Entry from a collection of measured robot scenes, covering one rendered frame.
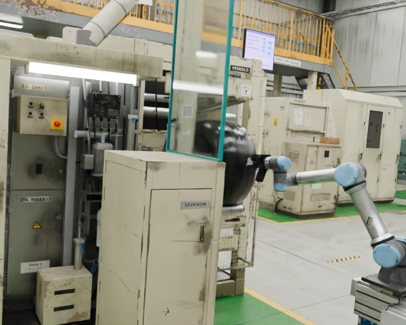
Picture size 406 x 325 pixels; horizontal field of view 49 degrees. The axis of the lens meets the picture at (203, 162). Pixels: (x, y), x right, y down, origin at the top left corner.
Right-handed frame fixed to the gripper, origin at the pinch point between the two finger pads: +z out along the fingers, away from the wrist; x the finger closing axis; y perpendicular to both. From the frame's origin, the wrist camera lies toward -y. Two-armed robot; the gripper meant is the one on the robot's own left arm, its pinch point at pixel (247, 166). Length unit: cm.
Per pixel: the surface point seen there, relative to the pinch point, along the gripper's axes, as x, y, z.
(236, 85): -20, 58, 42
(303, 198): -349, -49, 312
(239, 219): -7.0, -34.8, 17.2
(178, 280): 70, -52, -44
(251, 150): -4.7, 10.0, 2.5
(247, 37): -225, 191, 306
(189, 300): 64, -62, -42
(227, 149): 12.9, 10.2, 3.1
